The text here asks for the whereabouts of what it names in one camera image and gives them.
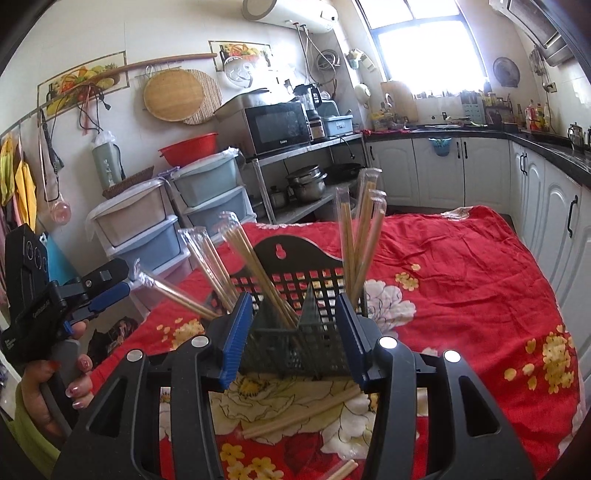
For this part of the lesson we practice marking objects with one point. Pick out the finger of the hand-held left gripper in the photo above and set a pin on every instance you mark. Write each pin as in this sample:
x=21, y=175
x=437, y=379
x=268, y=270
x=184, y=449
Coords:
x=111, y=297
x=104, y=277

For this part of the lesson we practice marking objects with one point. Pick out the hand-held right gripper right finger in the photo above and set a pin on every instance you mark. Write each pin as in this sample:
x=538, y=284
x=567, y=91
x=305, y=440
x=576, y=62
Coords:
x=353, y=341

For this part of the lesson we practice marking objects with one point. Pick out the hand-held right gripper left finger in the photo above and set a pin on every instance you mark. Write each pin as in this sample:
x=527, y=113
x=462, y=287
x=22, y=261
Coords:
x=235, y=341

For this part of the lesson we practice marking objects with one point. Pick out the wooden chopsticks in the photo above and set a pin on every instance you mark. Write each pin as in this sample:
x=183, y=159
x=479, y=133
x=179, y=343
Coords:
x=373, y=240
x=258, y=272
x=346, y=240
x=175, y=295
x=364, y=217
x=217, y=263
x=341, y=470
x=201, y=265

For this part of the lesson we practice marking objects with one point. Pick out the pile of wooden chopstick packs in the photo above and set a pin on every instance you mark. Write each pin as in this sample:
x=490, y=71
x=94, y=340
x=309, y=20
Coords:
x=295, y=413

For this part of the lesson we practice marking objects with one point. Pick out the black perforated utensil holder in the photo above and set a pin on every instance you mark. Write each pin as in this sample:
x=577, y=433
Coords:
x=300, y=263

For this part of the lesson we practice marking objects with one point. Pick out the person's left forearm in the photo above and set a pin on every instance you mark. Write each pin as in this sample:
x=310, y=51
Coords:
x=32, y=447

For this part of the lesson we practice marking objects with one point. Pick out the person's left hand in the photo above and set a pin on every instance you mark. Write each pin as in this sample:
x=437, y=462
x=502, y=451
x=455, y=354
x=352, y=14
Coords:
x=34, y=392

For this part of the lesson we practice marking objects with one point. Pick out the pastel plastic drawer tower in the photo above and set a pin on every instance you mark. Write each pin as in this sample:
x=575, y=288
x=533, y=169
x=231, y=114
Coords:
x=138, y=240

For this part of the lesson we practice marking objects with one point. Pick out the hanging net bag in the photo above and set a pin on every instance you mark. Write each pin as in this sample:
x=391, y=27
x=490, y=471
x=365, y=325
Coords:
x=59, y=210

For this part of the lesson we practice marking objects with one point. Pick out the wicker basket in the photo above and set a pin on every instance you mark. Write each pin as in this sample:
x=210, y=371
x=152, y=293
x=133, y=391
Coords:
x=129, y=182

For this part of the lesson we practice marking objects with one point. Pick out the yellow hanging cloths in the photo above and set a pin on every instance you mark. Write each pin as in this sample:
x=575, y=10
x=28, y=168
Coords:
x=23, y=184

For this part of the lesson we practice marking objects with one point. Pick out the plastic-wrapped green flask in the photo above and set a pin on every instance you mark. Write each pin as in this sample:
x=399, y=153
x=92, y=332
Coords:
x=107, y=161

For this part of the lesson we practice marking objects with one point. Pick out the red floral blanket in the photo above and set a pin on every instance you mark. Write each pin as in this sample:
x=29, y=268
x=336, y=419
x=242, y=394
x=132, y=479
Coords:
x=461, y=277

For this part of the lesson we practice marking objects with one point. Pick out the grey-blue plastic drawer tower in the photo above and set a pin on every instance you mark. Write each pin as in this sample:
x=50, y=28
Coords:
x=207, y=182

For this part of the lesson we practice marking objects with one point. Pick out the red plastic basin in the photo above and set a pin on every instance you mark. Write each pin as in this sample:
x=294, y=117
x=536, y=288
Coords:
x=189, y=147

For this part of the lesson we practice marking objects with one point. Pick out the stainless steel pots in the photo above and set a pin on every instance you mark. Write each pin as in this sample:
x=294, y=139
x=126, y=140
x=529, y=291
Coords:
x=307, y=184

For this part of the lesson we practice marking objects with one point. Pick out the black frying pan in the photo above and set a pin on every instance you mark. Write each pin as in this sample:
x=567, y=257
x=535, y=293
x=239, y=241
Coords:
x=344, y=170

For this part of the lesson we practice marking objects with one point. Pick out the round wooden board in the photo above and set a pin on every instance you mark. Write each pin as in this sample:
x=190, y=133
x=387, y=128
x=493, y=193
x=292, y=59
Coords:
x=173, y=97

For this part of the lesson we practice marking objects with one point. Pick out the metal kitchen rack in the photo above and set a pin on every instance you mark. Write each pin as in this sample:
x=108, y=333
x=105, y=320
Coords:
x=295, y=150

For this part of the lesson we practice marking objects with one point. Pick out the round bamboo mat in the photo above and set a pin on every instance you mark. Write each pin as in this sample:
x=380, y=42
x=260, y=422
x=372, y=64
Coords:
x=212, y=99

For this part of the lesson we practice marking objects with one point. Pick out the teal hanging bin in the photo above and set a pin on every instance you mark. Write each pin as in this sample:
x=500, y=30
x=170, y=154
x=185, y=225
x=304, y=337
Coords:
x=439, y=146

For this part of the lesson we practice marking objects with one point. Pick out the blue plastic dish box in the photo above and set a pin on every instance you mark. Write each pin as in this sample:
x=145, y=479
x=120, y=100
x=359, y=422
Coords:
x=337, y=125

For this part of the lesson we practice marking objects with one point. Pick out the black microwave oven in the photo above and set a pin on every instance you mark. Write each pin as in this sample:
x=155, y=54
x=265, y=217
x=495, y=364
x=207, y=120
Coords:
x=277, y=127

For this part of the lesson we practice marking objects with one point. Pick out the white kitchen base cabinets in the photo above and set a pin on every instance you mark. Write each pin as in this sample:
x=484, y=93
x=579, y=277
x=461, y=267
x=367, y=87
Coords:
x=485, y=166

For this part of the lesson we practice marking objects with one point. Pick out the long wooden rolling pin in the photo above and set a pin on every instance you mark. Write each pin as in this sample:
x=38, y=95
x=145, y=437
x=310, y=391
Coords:
x=157, y=62

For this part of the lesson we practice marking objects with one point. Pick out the black blender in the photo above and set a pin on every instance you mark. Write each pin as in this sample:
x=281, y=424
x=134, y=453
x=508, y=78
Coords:
x=310, y=110

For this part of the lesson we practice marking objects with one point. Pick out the pale cutting board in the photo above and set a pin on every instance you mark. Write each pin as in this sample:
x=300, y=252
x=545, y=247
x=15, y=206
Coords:
x=401, y=101

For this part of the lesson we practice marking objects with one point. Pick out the white round strainer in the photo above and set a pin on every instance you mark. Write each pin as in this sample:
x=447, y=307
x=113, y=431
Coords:
x=241, y=73

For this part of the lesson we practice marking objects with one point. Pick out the teal knife block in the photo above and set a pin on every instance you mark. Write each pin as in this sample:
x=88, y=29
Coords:
x=474, y=110

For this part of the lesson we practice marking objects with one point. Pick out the group of condiment bottles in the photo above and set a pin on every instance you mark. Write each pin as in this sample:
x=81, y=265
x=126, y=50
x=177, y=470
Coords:
x=533, y=117

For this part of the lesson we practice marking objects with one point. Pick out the kitchen window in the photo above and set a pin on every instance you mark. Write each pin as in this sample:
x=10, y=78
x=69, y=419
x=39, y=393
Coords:
x=429, y=50

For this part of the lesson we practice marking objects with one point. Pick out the white water heater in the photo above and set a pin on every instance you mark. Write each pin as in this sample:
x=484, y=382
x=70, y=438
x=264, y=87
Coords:
x=295, y=14

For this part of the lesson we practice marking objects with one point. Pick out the black range hood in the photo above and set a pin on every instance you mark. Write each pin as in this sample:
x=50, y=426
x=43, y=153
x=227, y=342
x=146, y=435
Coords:
x=540, y=32

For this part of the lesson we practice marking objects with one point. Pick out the small wall fan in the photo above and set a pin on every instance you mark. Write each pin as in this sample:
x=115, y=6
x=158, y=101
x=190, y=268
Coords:
x=507, y=71

